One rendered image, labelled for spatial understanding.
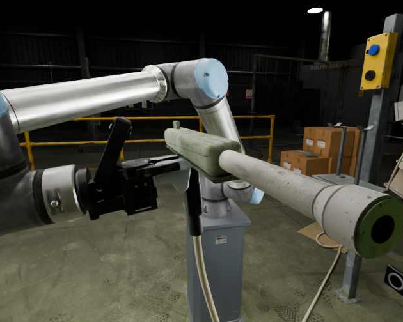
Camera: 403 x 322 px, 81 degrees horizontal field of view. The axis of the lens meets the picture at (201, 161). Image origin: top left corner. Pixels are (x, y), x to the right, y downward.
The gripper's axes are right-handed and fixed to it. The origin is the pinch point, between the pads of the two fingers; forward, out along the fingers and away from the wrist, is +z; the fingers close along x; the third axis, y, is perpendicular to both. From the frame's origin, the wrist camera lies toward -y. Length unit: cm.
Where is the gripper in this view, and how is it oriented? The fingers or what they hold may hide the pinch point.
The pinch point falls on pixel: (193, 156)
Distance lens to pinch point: 45.8
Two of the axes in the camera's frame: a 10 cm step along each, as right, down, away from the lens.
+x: 3.3, 1.6, -9.3
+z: 9.4, -1.8, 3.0
